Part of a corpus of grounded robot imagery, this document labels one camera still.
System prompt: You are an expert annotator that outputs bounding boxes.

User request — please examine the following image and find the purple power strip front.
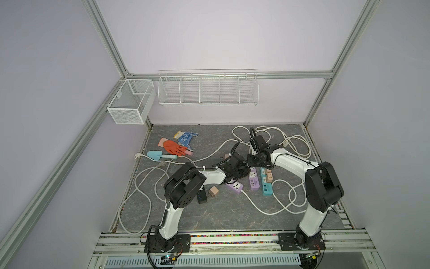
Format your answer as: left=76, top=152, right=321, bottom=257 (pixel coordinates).
left=226, top=182, right=244, bottom=193

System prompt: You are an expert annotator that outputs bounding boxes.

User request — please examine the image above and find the purple power strip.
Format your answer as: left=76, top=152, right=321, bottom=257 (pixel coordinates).
left=226, top=182, right=244, bottom=193
left=249, top=167, right=260, bottom=191

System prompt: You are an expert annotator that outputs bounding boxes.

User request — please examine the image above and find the black power strip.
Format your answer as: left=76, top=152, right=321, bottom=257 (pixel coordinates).
left=197, top=186, right=207, bottom=204

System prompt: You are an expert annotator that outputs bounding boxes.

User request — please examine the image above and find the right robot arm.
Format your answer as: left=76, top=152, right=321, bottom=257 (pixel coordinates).
left=247, top=133, right=344, bottom=245

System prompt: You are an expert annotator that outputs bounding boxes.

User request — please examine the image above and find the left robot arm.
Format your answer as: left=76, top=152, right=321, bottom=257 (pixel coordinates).
left=156, top=152, right=250, bottom=242

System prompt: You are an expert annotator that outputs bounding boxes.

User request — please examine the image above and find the teal power strip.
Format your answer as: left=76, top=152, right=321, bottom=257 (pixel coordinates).
left=260, top=168, right=273, bottom=196

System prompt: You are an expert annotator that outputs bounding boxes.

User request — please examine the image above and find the blue patterned glove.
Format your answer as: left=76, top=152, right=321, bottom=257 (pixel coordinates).
left=178, top=132, right=199, bottom=152

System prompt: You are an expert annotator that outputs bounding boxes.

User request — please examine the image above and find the red rubber glove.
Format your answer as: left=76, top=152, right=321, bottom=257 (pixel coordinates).
left=163, top=140, right=188, bottom=156

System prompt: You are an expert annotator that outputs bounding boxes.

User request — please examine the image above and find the pink glove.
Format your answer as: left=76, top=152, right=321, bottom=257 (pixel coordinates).
left=158, top=138, right=193, bottom=156

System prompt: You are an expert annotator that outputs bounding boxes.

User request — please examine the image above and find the teal dustpan scoop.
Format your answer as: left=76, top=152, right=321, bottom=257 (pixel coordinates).
left=147, top=151, right=178, bottom=161

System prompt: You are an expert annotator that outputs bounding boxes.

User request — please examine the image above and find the white mesh box basket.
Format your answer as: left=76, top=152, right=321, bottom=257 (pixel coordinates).
left=107, top=79, right=156, bottom=125

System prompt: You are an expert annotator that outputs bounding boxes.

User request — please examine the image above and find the white cable of black strip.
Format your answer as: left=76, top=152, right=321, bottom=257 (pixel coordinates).
left=117, top=137, right=249, bottom=235

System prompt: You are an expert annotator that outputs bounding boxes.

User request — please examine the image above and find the white wire basket rack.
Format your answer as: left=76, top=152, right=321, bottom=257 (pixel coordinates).
left=158, top=71, right=259, bottom=106

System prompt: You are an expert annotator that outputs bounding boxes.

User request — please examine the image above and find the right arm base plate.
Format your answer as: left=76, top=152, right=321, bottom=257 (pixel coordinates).
left=278, top=232, right=326, bottom=251

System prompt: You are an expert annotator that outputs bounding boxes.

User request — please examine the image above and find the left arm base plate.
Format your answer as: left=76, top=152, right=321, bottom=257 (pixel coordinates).
left=144, top=234, right=191, bottom=253

